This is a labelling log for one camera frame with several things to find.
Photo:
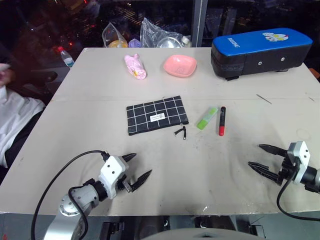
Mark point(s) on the grey rounded robot body part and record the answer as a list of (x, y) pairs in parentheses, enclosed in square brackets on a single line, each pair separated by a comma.
[(200, 235)]

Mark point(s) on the blue and black boxing pad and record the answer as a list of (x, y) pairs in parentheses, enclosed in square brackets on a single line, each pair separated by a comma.
[(260, 47)]

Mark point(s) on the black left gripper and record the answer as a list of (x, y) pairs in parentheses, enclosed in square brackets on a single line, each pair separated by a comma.
[(125, 183)]

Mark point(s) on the green highlighter pen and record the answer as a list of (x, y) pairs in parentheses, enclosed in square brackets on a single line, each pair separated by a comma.
[(206, 118)]

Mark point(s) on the light purple plastic bag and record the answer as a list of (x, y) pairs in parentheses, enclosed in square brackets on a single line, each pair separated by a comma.
[(135, 43)]

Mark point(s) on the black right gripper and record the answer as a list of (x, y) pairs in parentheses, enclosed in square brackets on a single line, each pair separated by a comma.
[(287, 172)]

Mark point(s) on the clear plastic water bottle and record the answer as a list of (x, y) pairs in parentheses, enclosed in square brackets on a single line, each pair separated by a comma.
[(66, 57)]

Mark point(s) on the person in white shirt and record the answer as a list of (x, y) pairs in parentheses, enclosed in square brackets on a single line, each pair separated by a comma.
[(15, 112)]

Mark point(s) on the red and black marker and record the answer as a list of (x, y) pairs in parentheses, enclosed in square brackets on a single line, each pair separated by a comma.
[(221, 121)]

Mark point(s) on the grey window frame post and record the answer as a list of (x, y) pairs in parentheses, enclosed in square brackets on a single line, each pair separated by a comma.
[(199, 22)]

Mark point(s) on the bystander bare hand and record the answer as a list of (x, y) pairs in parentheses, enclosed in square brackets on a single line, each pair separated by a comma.
[(5, 77)]

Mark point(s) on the small white capped jar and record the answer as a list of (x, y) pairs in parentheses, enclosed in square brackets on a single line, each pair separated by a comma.
[(186, 41)]

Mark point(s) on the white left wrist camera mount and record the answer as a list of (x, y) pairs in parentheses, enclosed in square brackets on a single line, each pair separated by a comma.
[(112, 170)]

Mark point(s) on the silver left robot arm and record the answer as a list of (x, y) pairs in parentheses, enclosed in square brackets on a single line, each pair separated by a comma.
[(85, 197)]

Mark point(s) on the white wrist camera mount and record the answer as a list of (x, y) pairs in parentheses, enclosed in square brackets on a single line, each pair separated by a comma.
[(301, 156), (112, 170)]

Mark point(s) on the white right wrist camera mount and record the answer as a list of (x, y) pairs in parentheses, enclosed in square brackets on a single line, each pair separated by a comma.
[(301, 156)]

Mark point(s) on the thin wooden stick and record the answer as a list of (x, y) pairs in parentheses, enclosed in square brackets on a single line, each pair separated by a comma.
[(263, 98)]

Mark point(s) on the black grid pencil pouch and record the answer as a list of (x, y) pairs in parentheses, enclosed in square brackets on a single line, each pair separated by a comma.
[(155, 116)]

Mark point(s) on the clear crumpled plastic bag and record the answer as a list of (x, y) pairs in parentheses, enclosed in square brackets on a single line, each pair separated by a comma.
[(152, 32)]

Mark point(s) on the pink plush toy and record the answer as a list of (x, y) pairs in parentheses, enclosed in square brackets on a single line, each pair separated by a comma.
[(136, 67)]

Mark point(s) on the clear bag with orange fruit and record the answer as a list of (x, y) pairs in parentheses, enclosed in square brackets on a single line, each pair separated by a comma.
[(115, 40)]

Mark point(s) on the pink plastic bowl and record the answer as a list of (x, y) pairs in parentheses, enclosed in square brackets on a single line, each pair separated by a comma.
[(180, 65)]

